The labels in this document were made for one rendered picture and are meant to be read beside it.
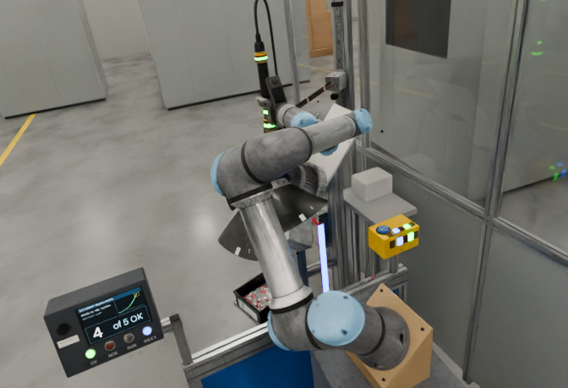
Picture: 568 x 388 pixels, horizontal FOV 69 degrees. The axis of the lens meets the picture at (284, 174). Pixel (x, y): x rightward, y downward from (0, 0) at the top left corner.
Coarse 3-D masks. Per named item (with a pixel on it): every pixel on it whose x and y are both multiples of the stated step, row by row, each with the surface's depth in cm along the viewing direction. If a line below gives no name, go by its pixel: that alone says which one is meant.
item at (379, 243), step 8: (400, 216) 158; (376, 224) 155; (384, 224) 155; (392, 224) 154; (400, 224) 154; (416, 224) 153; (376, 232) 151; (392, 232) 150; (400, 232) 149; (408, 232) 150; (376, 240) 151; (384, 240) 147; (392, 240) 148; (416, 240) 154; (376, 248) 153; (384, 248) 148; (400, 248) 152; (408, 248) 154; (384, 256) 150
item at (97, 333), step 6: (96, 324) 110; (102, 324) 111; (90, 330) 110; (96, 330) 110; (102, 330) 111; (90, 336) 110; (96, 336) 111; (102, 336) 111; (108, 336) 112; (90, 342) 110
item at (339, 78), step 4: (332, 72) 205; (336, 72) 204; (340, 72) 204; (344, 72) 203; (328, 76) 199; (332, 76) 198; (336, 76) 197; (340, 76) 197; (344, 76) 202; (328, 80) 200; (332, 80) 199; (336, 80) 197; (340, 80) 198; (344, 80) 203; (336, 84) 198; (340, 84) 199; (344, 84) 203; (332, 88) 200; (336, 88) 199; (340, 88) 199
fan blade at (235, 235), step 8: (240, 216) 174; (232, 224) 175; (240, 224) 173; (224, 232) 176; (232, 232) 174; (240, 232) 173; (224, 240) 175; (232, 240) 173; (240, 240) 172; (248, 240) 171; (224, 248) 175; (232, 248) 173; (240, 248) 171; (240, 256) 170; (248, 256) 169; (256, 256) 168
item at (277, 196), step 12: (276, 192) 163; (288, 192) 161; (300, 192) 160; (276, 204) 157; (288, 204) 155; (300, 204) 154; (312, 204) 152; (324, 204) 150; (288, 216) 151; (288, 228) 148
